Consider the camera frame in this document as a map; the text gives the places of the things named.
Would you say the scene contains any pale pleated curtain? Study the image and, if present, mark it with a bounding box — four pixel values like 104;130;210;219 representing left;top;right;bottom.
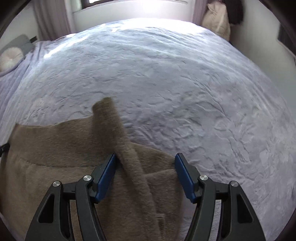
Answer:
191;0;210;25
32;0;77;42

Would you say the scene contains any black coat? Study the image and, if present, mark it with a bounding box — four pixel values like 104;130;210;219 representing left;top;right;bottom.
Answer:
222;0;244;25

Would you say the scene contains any lavender ribbed blanket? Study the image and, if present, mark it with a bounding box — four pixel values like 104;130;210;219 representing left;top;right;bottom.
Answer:
0;41;44;112

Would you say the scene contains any grey pillow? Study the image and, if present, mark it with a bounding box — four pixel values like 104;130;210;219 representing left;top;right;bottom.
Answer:
0;34;36;56

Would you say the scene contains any round cream pillow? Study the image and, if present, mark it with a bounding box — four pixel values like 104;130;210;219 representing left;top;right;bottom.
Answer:
0;47;24;72

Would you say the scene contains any cream jacket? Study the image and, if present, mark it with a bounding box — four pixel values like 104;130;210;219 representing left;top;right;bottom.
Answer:
201;1;232;41

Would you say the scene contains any lavender embossed bedspread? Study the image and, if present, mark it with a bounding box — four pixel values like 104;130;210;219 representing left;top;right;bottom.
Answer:
0;18;296;241

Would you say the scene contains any brown knit sweater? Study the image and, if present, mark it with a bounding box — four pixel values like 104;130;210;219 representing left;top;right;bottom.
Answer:
0;97;185;241

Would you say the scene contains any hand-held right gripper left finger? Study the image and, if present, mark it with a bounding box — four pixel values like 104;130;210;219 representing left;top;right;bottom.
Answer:
25;153;117;241

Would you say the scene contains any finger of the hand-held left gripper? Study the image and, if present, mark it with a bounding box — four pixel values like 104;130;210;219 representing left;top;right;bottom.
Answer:
0;143;10;158

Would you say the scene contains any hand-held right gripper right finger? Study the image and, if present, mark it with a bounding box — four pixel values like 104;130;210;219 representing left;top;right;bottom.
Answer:
174;152;266;241

